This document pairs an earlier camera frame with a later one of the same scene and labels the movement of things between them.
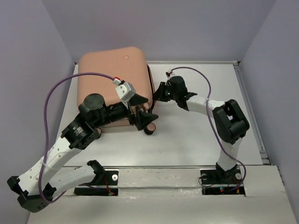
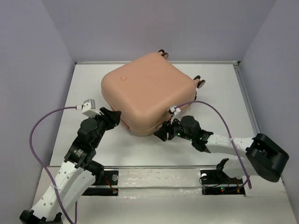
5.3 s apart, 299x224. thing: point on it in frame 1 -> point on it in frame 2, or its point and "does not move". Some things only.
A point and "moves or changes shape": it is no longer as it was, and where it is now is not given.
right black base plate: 222,177 does not move
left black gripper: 143,118 -> 112,117
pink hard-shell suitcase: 126,64 moves or changes shape
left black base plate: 111,178 does not move
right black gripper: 160,94 -> 167,127
